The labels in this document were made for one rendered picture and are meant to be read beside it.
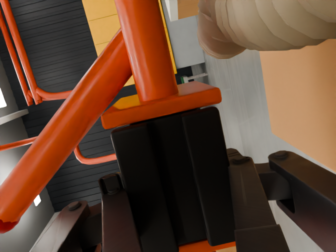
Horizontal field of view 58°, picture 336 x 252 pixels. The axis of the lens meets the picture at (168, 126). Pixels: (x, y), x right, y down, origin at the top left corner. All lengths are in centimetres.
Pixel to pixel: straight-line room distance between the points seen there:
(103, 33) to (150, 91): 742
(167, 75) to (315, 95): 16
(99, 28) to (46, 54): 406
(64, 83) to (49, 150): 1095
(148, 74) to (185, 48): 739
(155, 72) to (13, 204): 12
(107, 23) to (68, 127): 741
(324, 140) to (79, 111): 20
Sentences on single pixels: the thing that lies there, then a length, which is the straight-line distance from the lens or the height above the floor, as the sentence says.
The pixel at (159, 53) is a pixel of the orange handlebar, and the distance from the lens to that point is 15.
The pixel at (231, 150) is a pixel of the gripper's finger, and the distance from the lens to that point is 18.
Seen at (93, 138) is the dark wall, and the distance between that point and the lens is 1125.
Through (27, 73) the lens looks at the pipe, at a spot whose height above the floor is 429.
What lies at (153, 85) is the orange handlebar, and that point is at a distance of 15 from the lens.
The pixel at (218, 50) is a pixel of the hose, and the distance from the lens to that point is 22.
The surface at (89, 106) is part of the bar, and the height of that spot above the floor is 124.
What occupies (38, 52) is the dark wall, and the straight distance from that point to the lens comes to 1140.
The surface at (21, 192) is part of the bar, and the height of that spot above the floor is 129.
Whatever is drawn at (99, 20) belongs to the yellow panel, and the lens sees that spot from 762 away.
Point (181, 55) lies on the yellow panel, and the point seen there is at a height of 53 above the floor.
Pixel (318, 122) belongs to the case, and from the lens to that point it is 29.
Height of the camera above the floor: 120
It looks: level
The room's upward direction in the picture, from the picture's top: 104 degrees counter-clockwise
